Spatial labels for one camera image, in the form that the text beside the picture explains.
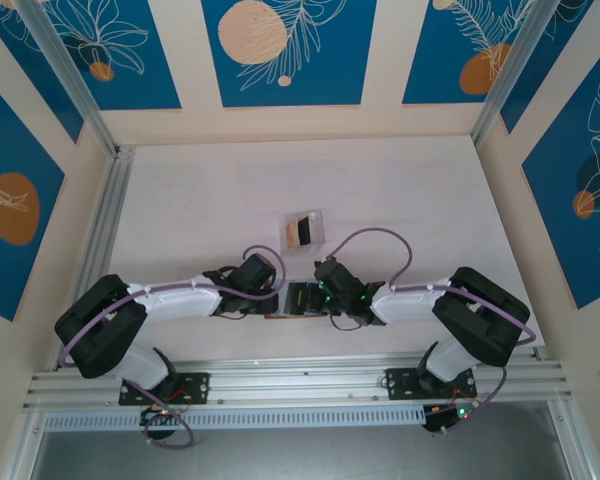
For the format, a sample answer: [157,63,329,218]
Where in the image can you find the brown leather card holder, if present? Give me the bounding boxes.
[263,299,331,320]

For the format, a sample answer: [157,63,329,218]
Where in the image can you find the black credit card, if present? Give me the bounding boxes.
[295,215,313,247]
[284,282,307,316]

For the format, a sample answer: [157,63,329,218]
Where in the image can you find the clear acrylic card box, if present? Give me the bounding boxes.
[278,210,326,258]

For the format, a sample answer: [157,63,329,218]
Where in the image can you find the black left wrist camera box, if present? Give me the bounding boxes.
[235,253,277,292]

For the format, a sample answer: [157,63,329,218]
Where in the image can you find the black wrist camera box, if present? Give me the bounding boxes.
[313,256,364,304]
[235,253,277,292]

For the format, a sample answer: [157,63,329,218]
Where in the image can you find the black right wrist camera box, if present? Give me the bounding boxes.
[313,256,364,304]

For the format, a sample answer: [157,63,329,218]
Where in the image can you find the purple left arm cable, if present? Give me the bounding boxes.
[59,244,286,450]

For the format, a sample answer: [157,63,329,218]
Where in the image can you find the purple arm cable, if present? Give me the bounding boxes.
[59,244,286,450]
[329,227,537,436]

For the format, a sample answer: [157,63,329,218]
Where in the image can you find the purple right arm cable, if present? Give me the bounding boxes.
[329,227,537,436]

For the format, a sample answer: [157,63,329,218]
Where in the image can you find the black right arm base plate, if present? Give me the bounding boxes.
[384,366,479,401]

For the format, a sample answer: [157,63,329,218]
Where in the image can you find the aluminium frame cross rails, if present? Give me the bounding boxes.
[22,347,576,412]

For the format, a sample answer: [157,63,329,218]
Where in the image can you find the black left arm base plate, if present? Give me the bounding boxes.
[118,370,211,406]

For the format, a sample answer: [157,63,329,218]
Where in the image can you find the white slotted cable duct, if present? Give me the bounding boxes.
[43,405,427,432]

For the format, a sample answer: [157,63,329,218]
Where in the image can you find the aluminium table side rail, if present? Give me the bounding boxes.
[54,144,135,372]

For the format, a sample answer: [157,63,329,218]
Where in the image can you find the blue floral wall panel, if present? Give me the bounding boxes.
[42,0,183,112]
[0,0,85,145]
[0,71,66,322]
[499,0,597,135]
[402,0,537,106]
[201,0,379,108]
[522,29,600,310]

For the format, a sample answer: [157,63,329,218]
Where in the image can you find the aluminium frame leg bar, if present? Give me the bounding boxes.
[547,399,600,480]
[0,409,49,480]

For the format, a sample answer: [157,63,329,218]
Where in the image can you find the aluminium corner post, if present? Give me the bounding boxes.
[17,0,120,157]
[471,0,555,146]

